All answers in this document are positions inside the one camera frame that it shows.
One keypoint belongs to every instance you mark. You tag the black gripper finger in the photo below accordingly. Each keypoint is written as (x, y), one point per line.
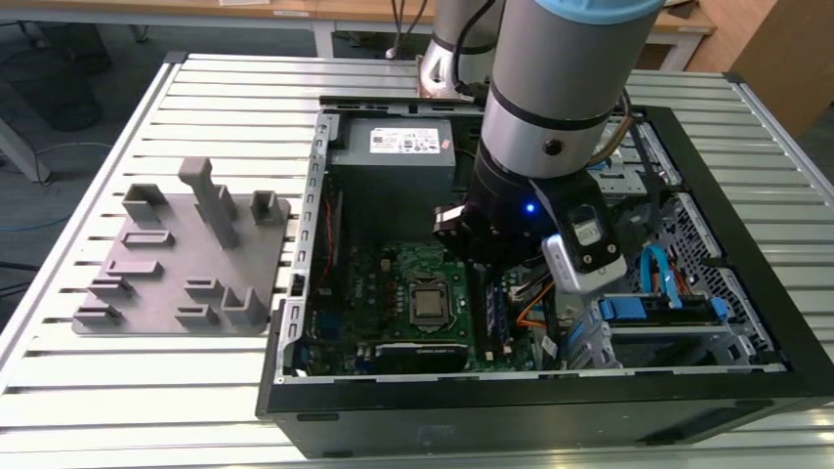
(451, 227)

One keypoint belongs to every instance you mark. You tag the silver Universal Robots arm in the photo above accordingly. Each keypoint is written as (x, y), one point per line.
(554, 98)

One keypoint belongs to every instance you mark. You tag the grey power supply unit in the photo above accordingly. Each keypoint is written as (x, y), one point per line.
(391, 195)

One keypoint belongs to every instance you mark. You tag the silver CPU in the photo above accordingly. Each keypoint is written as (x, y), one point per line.
(429, 303)

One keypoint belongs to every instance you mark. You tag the green motherboard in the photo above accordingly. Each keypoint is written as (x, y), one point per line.
(371, 293)

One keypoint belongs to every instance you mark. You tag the grey metal drive cage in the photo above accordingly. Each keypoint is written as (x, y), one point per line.
(622, 178)

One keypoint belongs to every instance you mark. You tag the black graphics card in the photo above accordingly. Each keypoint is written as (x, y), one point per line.
(423, 359)

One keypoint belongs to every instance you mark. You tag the hard disk in blue carrier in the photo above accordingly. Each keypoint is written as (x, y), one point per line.
(671, 315)

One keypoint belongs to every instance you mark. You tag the grey metal disk bay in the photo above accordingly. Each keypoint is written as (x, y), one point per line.
(671, 331)

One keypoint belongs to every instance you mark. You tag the black open PC case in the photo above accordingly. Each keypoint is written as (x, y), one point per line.
(456, 396)

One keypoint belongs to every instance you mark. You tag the grey plastic parts rack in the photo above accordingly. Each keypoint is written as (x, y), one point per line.
(183, 234)

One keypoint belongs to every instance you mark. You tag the wooden top desk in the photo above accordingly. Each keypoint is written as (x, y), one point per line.
(351, 10)

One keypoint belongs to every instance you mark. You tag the wooden cabinet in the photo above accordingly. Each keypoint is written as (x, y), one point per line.
(768, 49)

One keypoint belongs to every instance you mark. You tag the black office chair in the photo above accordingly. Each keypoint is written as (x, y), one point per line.
(72, 102)

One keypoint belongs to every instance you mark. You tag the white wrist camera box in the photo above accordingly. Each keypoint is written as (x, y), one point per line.
(579, 281)

